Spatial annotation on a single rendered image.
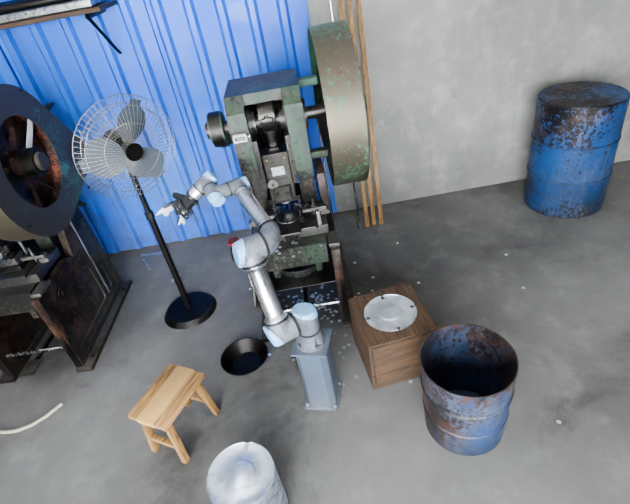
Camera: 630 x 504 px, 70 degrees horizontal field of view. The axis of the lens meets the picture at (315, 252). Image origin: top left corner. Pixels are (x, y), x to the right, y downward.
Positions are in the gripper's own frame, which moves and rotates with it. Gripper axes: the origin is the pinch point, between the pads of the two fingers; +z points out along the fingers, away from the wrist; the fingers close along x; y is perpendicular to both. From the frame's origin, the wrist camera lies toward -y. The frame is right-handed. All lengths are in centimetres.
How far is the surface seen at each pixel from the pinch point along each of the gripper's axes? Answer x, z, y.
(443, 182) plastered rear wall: 222, -137, -23
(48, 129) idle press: -28, 26, -95
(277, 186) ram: 40, -50, 2
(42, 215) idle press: -24, 52, -46
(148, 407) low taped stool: 16, 65, 67
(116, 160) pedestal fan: -13.7, 2.6, -45.8
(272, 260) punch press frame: 59, -16, 24
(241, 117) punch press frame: 0, -64, -12
